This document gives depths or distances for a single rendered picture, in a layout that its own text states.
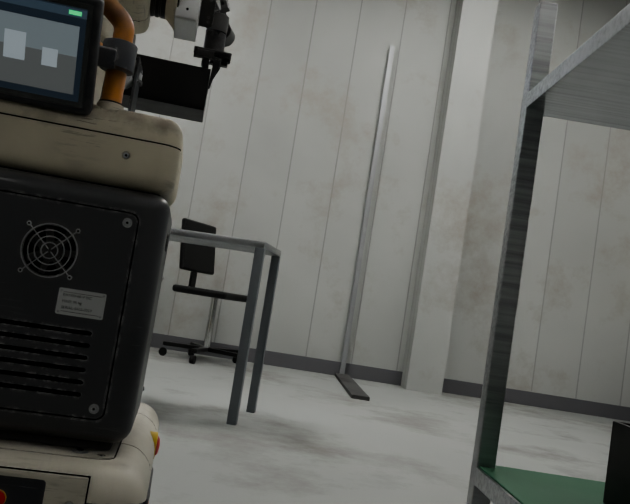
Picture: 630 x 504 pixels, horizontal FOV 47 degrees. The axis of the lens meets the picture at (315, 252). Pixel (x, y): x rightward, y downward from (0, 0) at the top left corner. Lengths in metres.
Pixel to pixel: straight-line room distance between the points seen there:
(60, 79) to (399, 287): 5.37
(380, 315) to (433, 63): 2.31
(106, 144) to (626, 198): 6.20
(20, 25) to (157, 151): 0.26
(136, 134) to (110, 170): 0.07
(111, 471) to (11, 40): 0.64
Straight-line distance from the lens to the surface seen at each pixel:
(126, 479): 1.11
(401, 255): 6.36
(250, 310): 3.13
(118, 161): 1.16
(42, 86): 1.17
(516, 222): 1.18
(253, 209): 6.32
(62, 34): 1.16
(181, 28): 1.68
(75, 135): 1.17
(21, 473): 1.10
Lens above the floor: 0.55
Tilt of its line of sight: 4 degrees up
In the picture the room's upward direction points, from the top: 9 degrees clockwise
